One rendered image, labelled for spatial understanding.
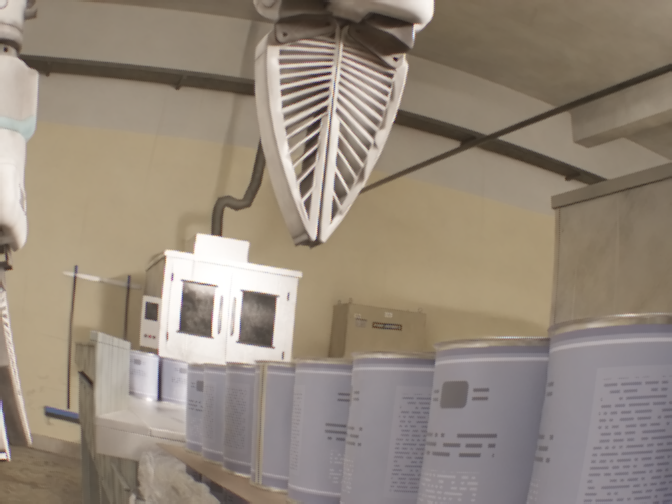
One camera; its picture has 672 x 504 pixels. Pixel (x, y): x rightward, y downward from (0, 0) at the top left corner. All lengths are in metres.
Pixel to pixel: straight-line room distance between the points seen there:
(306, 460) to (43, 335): 6.83
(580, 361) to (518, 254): 8.66
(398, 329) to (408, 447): 7.28
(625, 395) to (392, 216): 7.92
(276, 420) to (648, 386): 0.28
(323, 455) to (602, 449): 0.20
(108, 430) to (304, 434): 0.38
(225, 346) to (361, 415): 5.59
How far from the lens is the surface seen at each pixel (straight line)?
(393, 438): 0.30
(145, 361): 1.24
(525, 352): 0.24
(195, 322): 5.83
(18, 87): 0.45
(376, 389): 0.31
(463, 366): 0.25
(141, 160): 7.44
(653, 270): 3.91
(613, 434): 0.19
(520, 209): 8.96
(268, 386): 0.44
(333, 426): 0.36
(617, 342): 0.19
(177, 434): 0.74
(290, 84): 0.40
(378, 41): 0.43
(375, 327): 7.48
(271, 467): 0.43
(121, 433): 0.73
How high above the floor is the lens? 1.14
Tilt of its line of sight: 9 degrees up
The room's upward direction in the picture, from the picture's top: 6 degrees clockwise
